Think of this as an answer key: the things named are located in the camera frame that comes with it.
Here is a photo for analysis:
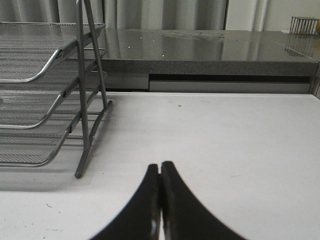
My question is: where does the silver mesh tray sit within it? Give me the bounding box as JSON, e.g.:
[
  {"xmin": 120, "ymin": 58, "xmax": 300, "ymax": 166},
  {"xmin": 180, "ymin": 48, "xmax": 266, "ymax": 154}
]
[
  {"xmin": 0, "ymin": 21, "xmax": 107, "ymax": 84},
  {"xmin": 0, "ymin": 109, "xmax": 100, "ymax": 168},
  {"xmin": 0, "ymin": 57, "xmax": 107, "ymax": 131}
]

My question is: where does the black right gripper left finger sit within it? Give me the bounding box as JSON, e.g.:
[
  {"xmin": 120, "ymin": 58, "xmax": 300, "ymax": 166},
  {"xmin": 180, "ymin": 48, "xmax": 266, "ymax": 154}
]
[{"xmin": 92, "ymin": 164, "xmax": 160, "ymax": 240}]

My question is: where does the grey stone counter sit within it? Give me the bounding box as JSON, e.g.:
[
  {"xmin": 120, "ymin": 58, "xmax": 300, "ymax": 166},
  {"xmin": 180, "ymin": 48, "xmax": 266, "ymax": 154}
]
[{"xmin": 100, "ymin": 29, "xmax": 320, "ymax": 96}]

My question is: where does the small wire rack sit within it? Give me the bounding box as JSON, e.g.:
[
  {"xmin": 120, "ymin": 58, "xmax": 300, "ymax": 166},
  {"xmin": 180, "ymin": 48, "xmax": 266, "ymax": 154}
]
[{"xmin": 289, "ymin": 16, "xmax": 320, "ymax": 35}]

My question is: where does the grey pleated curtain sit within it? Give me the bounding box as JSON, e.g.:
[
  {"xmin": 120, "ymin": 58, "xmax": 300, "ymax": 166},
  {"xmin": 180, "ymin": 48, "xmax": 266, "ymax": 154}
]
[{"xmin": 0, "ymin": 0, "xmax": 229, "ymax": 30}]

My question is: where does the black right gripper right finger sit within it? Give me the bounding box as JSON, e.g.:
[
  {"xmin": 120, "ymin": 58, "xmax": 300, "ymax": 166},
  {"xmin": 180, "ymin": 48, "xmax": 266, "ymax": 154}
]
[{"xmin": 161, "ymin": 161, "xmax": 244, "ymax": 240}]

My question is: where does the grey metal rack frame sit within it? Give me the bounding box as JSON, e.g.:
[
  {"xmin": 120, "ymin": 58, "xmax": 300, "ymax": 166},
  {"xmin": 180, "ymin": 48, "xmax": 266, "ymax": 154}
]
[{"xmin": 74, "ymin": 0, "xmax": 112, "ymax": 179}]

